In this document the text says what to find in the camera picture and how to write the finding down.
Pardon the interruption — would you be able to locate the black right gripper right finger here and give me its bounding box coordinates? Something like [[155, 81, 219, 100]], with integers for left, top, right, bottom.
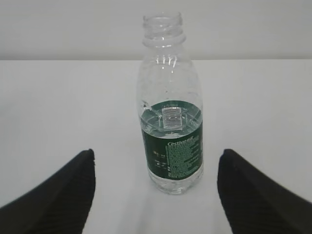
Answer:
[[217, 149, 312, 234]]

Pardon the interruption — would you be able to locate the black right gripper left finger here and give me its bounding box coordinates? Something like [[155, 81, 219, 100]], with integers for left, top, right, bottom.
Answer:
[[0, 149, 96, 234]]

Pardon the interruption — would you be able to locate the clear green-label water bottle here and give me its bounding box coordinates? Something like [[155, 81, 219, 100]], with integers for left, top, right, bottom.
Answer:
[[136, 12, 203, 195]]

